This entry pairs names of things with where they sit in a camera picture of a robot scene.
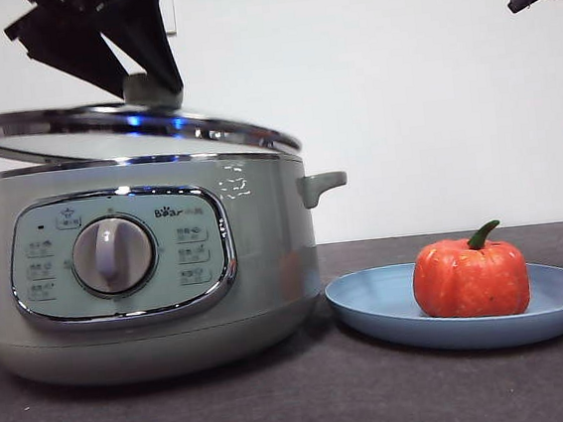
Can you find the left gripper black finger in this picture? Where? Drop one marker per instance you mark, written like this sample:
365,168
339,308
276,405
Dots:
66,42
144,29

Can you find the glass lid with green knob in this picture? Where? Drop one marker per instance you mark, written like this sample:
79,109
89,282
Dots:
105,143

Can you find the orange pumpkin with green stem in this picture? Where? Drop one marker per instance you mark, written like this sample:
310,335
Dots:
467,278

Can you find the pale green electric steamer pot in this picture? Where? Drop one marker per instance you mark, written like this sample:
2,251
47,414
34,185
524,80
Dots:
267,272

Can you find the blue round plate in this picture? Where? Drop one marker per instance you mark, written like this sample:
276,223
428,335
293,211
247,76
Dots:
370,307

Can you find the white wall socket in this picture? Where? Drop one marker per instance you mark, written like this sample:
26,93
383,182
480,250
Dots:
170,17

